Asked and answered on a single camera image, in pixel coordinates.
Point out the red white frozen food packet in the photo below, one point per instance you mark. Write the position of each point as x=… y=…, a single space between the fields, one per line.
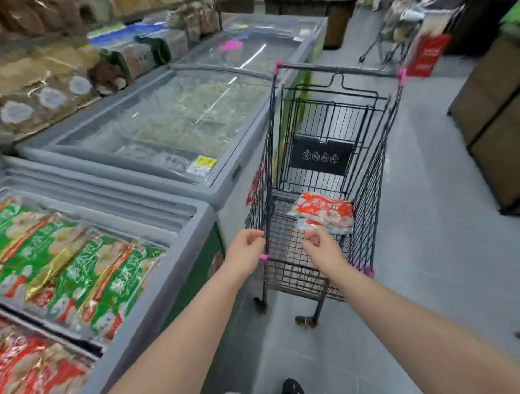
x=325 y=209

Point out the row of green frozen packets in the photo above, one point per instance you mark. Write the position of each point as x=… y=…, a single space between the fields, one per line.
x=69 y=264

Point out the shelf of brown packaged goods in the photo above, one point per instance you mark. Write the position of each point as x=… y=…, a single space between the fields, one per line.
x=40 y=77

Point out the yellow price label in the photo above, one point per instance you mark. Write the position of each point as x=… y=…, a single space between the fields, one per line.
x=202 y=164

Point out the person's left forearm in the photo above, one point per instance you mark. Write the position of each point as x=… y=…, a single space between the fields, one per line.
x=191 y=333

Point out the person's left fingers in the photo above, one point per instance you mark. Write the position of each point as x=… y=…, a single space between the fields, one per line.
x=255 y=236

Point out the person's right forearm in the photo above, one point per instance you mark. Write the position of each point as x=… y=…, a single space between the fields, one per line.
x=406 y=328

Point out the row of green edged packets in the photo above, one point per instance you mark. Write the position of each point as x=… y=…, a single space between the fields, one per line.
x=142 y=50

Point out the grey chest freezer glass lid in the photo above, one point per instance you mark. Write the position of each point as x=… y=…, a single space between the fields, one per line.
x=178 y=117

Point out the person's left hand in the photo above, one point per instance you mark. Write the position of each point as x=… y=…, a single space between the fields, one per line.
x=241 y=253

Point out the person's black shoe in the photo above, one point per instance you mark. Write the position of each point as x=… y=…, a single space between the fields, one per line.
x=292 y=387

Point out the grey chest freezer pink tag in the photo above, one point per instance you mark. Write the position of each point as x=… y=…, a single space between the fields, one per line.
x=264 y=44

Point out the person's right thumb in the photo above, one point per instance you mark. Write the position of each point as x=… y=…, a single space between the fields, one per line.
x=314 y=234

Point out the red sign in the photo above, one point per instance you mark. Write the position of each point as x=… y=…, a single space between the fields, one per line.
x=427 y=55

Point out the grey chest freezer open top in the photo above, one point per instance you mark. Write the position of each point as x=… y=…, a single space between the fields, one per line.
x=178 y=259

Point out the brown wooden display stand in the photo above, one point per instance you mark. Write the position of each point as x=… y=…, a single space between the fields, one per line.
x=493 y=121

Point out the silver shopping cart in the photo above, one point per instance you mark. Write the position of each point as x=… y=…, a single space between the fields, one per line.
x=396 y=28

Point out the row of red frozen packets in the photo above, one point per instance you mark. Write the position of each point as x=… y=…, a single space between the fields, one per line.
x=36 y=365

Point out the person's right hand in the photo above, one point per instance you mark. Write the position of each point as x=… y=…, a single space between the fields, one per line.
x=325 y=251

